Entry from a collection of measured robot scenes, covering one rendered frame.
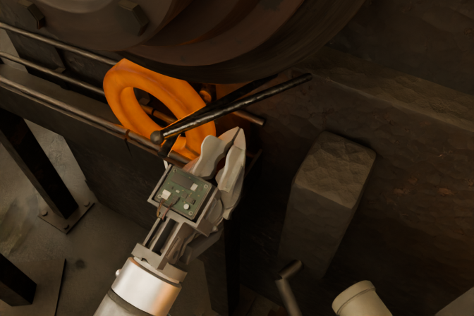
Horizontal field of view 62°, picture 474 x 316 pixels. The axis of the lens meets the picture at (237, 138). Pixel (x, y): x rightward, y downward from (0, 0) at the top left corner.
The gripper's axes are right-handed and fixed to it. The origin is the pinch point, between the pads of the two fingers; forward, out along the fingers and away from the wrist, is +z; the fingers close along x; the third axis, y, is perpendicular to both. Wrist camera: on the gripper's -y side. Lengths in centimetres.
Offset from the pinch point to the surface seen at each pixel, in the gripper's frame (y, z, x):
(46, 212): -68, -30, 68
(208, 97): -2.9, 5.1, 8.5
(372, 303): -2.4, -11.3, -24.5
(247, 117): 0.1, 3.5, 0.1
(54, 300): -62, -48, 45
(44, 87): -11.3, -3.4, 44.6
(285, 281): -10.7, -13.8, -13.7
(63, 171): -74, -16, 77
